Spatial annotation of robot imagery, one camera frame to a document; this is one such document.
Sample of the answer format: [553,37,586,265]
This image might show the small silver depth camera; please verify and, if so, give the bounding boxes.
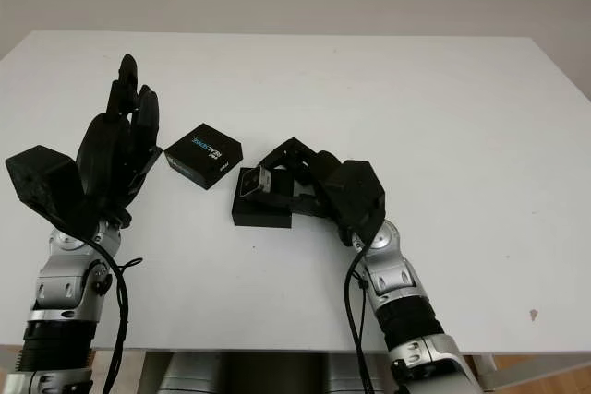
[237,167,274,201]

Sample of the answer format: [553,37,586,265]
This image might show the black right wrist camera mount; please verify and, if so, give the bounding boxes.
[322,159,387,244]

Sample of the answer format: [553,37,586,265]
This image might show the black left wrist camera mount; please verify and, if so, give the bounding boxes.
[5,145,101,232]

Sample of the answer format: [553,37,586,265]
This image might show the black RealSense box lid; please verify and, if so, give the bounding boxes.
[163,122,245,191]

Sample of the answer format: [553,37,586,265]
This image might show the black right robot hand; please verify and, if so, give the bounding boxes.
[251,137,346,219]

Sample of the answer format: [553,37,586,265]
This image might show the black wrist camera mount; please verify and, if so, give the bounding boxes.
[322,159,387,244]
[5,145,101,232]

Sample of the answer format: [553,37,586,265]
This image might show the black box base foam insert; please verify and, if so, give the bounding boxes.
[230,165,296,230]

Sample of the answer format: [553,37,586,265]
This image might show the silver black robot torso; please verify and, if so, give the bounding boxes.
[145,351,393,394]

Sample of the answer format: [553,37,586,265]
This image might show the white table leg frame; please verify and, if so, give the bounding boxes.
[461,354,509,390]

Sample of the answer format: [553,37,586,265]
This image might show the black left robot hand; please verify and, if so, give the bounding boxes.
[73,54,164,225]

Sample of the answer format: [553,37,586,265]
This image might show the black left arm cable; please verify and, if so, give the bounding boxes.
[87,232,145,394]

